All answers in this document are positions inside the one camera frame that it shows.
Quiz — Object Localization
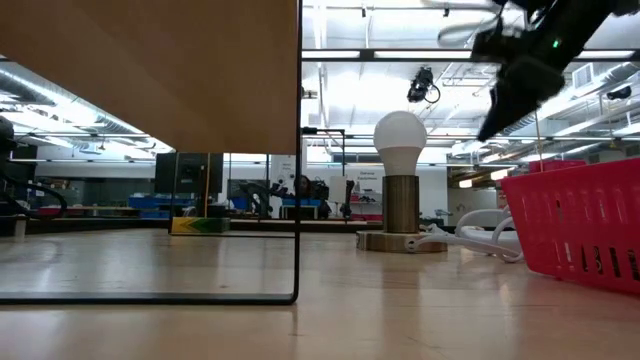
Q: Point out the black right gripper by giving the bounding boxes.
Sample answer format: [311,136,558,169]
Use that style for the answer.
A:
[476,54,567,143]

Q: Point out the red plastic basket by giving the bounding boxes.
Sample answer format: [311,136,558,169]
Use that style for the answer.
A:
[501,157,640,296]

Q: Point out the green yellow cardboard box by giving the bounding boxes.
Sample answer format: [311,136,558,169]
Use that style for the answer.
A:
[169,216,231,235]

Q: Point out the wooden riser shelf black legs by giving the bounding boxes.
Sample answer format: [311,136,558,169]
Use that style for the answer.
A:
[0,0,304,306]

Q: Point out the black overhead beam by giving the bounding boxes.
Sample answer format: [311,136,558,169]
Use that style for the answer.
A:
[301,48,640,63]

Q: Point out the white panel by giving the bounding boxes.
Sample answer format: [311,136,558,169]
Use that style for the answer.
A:
[328,174,348,204]

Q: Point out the person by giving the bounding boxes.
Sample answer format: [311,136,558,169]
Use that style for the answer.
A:
[294,174,314,199]

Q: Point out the dark screen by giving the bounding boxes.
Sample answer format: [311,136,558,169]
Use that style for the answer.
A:
[227,178,271,201]

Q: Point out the black monitor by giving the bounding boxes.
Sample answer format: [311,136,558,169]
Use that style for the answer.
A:
[154,151,225,196]

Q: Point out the blue storage bins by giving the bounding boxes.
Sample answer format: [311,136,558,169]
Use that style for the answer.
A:
[128,194,174,220]

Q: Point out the thin yellow cord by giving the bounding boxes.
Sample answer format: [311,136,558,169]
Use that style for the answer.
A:
[533,112,545,174]

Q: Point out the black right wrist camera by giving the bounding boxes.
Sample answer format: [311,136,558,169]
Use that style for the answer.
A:
[470,19,539,64]

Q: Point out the black overhead camera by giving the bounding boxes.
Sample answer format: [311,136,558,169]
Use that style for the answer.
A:
[407,67,442,105]

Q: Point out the white power strip with cable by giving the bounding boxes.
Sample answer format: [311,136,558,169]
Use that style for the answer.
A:
[405,207,525,265]

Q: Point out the black stand frame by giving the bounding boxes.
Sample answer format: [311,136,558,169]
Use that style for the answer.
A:
[301,126,348,221]

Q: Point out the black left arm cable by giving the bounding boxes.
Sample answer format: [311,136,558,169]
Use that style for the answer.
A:
[0,169,69,220]

